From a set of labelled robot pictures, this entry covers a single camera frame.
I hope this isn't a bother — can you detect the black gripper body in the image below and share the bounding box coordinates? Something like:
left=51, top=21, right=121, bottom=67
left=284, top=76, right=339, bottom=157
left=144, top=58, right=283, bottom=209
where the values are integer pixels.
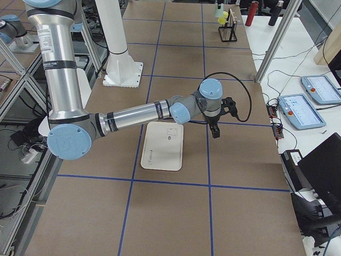
left=204, top=114, right=220, bottom=126

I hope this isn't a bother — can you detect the red bottle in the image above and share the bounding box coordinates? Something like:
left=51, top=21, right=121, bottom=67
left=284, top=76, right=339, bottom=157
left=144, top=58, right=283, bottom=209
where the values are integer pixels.
left=245, top=1, right=259, bottom=27

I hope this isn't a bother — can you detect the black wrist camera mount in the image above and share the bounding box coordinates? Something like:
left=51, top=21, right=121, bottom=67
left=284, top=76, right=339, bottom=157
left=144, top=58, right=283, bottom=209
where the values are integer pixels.
left=220, top=97, right=238, bottom=118

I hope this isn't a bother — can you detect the white plastic tray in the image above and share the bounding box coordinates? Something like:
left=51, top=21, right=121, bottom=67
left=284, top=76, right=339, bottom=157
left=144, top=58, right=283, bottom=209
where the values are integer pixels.
left=141, top=122, right=183, bottom=171

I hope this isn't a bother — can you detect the near teach pendant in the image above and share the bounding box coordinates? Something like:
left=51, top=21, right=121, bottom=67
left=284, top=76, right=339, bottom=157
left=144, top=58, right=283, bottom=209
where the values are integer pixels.
left=278, top=94, right=327, bottom=130

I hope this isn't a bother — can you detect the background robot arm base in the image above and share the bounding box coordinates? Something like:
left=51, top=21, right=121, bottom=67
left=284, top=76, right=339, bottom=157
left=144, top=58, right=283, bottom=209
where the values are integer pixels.
left=1, top=14, right=39, bottom=54

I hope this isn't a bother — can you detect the black box with label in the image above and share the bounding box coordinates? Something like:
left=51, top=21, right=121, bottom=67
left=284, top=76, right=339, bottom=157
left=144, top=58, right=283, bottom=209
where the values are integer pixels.
left=280, top=149, right=315, bottom=192

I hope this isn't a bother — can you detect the black wire cup rack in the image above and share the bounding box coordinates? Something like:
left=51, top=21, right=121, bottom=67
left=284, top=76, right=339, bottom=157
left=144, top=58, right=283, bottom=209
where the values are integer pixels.
left=218, top=8, right=238, bottom=42

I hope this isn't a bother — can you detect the teach pendant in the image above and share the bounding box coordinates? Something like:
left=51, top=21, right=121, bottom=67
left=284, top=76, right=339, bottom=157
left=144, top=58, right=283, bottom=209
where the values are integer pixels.
left=278, top=94, right=327, bottom=130
left=301, top=75, right=340, bottom=105

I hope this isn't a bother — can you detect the light green cup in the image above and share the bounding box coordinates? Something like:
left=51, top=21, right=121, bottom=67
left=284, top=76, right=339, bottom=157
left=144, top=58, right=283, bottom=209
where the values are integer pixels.
left=214, top=4, right=224, bottom=18

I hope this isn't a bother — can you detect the black laptop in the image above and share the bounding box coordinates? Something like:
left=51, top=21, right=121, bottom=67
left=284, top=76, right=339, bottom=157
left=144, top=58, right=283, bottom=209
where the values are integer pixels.
left=298, top=132, right=340, bottom=214

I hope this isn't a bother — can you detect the far teach pendant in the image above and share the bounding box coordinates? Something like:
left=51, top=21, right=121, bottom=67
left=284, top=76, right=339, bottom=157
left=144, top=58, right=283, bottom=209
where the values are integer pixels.
left=301, top=75, right=340, bottom=105

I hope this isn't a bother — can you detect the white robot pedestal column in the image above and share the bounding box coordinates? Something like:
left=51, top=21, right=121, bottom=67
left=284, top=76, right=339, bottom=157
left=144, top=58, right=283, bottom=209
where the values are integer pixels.
left=95, top=0, right=143, bottom=87

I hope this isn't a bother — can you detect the yellow cup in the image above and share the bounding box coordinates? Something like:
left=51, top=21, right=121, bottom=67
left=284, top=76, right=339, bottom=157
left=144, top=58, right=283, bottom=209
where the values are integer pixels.
left=217, top=11, right=229, bottom=26

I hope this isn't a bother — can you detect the black bottle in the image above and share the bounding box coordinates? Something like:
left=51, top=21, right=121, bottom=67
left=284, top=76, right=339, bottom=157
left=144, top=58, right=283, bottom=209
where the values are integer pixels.
left=268, top=0, right=284, bottom=26

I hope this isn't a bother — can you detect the orange circuit board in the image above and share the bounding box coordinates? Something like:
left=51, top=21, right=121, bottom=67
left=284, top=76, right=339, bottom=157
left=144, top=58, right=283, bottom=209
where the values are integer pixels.
left=266, top=103, right=284, bottom=141

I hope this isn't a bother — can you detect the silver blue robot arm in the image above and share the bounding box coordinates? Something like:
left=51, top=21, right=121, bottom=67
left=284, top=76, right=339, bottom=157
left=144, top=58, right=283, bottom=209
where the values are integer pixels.
left=26, top=1, right=223, bottom=160

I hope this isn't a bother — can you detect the white power strip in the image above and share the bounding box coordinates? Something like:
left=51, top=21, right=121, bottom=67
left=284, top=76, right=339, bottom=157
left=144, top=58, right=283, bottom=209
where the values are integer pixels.
left=21, top=148, right=38, bottom=164

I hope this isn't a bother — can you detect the aluminium frame post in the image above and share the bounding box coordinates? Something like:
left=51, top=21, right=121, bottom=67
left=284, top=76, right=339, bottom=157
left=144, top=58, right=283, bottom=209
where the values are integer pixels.
left=255, top=0, right=302, bottom=84

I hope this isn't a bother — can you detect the white plastic chair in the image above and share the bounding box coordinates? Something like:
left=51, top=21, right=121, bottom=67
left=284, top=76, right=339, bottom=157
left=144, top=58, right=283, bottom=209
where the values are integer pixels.
left=38, top=68, right=91, bottom=137

